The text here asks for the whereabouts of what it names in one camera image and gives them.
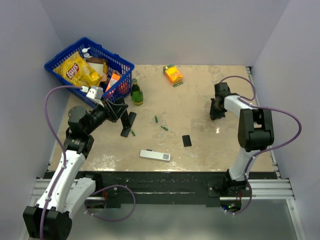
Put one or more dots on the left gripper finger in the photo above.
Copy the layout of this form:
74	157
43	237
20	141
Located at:
119	110
119	104

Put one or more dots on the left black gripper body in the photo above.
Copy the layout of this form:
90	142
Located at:
111	115

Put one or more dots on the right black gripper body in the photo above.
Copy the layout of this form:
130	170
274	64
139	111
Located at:
216	112

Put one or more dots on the black battery cover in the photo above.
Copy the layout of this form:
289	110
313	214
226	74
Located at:
186	141

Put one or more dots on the black remote control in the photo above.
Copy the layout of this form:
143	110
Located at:
132	116
125	120

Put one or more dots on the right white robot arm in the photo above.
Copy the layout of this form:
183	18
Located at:
255	128

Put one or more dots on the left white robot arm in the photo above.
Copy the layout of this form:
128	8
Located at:
51	218

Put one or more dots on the green battery beside remote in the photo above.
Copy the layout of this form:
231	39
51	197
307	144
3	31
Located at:
132	132

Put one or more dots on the white remote control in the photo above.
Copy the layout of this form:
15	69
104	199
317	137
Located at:
154	155

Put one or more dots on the blue plastic basket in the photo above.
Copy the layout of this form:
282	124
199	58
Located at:
122	88

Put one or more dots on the green glass bottle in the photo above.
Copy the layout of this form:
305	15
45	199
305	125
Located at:
136	93

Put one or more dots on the orange white carton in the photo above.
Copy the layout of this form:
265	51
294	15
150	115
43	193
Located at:
115	77

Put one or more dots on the green battery upper centre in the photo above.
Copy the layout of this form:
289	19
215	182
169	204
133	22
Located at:
156	119

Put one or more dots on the brown white snack package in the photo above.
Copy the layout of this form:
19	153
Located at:
100	65

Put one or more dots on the orange sponge pack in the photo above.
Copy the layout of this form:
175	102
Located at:
172	73

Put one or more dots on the yellow Lays chips bag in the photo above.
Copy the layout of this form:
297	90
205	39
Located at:
78	72

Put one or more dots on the white pump bottle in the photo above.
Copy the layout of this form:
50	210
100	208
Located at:
85	53

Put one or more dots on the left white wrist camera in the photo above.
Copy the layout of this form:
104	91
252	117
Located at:
93	93

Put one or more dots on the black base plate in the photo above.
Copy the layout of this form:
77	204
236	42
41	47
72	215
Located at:
168	187

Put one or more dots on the aluminium frame rail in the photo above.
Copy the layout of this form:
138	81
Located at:
277	189

